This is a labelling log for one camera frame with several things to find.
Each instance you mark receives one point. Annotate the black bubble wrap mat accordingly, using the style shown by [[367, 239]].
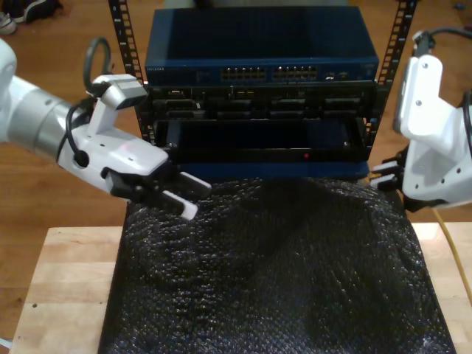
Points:
[[258, 295]]

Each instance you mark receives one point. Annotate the blue base board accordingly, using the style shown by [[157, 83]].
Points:
[[258, 170]]

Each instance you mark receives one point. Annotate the blue network switch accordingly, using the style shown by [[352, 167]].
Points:
[[258, 37]]

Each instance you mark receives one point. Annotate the white sneaker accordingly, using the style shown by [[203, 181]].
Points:
[[7, 24]]

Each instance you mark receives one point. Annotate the black rack server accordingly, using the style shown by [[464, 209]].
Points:
[[258, 107]]

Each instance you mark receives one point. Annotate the black rack frame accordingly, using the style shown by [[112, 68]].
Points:
[[142, 121]]

